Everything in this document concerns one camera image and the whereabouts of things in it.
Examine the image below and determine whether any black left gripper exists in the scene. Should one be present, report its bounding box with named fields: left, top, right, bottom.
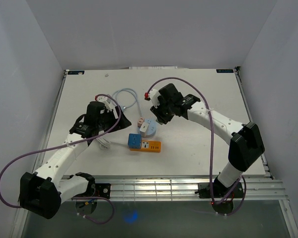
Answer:
left=96, top=106, right=131, bottom=133

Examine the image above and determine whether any pink plug adapter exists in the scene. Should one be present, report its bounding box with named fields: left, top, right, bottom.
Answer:
left=137, top=118, right=145, bottom=126

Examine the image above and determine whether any white usb charger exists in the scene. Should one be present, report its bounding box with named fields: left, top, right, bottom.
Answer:
left=139, top=122, right=149, bottom=137

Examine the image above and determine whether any blue cube socket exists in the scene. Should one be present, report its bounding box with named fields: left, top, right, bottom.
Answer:
left=127, top=133, right=142, bottom=149

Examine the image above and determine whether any light blue power cable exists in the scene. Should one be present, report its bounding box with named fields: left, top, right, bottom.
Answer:
left=113, top=88, right=144, bottom=119

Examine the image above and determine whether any round light blue socket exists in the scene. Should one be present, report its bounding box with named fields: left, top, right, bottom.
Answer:
left=137, top=118, right=156, bottom=138

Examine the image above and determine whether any orange power strip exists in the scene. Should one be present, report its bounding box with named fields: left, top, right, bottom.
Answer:
left=129, top=140, right=161, bottom=153

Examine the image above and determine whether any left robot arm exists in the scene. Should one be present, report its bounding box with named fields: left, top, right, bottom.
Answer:
left=19, top=101, right=132, bottom=219

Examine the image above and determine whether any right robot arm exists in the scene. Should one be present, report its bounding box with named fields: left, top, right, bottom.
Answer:
left=145, top=83, right=265, bottom=197

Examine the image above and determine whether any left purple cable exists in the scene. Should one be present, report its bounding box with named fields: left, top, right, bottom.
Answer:
left=0, top=93, right=122, bottom=225

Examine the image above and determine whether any purple cable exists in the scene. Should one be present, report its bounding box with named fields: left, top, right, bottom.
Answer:
left=0, top=93, right=122, bottom=225
left=147, top=77, right=246, bottom=216

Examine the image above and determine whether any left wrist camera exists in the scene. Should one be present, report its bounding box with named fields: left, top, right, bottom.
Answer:
left=95, top=95, right=115, bottom=112

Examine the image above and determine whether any white bundled power cable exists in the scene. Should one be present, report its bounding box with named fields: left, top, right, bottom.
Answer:
left=96, top=137, right=130, bottom=151

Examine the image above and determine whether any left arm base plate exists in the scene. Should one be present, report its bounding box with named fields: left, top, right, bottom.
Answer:
left=74, top=183, right=111, bottom=199

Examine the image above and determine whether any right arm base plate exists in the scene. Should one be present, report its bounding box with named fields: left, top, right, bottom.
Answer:
left=195, top=182, right=244, bottom=198

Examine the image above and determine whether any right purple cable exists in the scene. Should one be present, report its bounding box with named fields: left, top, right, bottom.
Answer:
left=147, top=77, right=246, bottom=216

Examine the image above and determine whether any aluminium frame rail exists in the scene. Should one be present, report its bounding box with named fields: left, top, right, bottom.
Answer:
left=17, top=177, right=288, bottom=203

